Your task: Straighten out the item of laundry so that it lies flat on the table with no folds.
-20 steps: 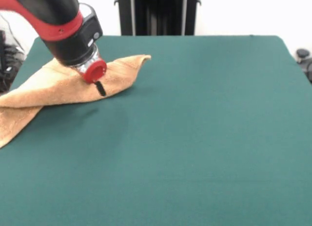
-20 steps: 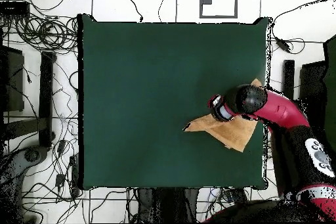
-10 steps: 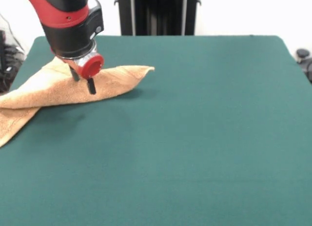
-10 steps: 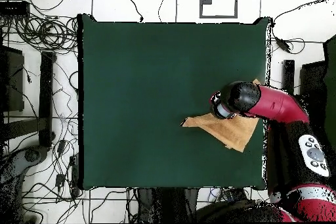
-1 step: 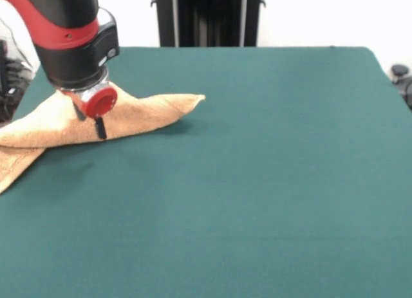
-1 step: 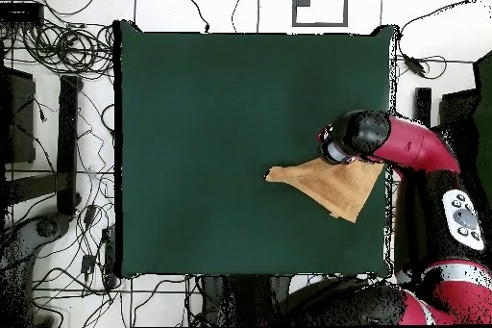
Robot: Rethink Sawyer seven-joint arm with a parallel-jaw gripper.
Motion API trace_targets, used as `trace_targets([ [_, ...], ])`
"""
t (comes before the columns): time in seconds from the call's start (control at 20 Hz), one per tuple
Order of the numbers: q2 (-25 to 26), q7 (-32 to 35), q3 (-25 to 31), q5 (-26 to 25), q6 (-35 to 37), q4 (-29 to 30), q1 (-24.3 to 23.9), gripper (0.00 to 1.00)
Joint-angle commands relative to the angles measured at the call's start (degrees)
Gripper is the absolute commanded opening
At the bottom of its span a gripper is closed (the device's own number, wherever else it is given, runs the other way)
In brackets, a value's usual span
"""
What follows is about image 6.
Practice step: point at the orange terry towel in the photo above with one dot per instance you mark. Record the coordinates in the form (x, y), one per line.
(338, 185)

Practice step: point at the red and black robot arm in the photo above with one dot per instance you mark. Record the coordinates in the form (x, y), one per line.
(415, 143)

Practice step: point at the flat black device box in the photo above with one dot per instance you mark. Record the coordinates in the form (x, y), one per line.
(21, 12)

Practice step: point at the black stand bar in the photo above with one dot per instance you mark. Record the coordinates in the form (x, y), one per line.
(423, 103)
(68, 143)

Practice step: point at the dark green table cloth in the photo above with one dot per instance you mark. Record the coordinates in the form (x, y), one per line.
(192, 151)

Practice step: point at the large black box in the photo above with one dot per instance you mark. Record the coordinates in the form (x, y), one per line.
(459, 108)
(19, 120)

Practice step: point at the small black power adapter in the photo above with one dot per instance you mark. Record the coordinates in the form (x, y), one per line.
(90, 214)
(88, 262)

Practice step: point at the grey floor frame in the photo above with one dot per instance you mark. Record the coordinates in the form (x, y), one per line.
(319, 24)

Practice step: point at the pedestal leg with round foot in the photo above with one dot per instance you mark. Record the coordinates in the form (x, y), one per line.
(46, 228)

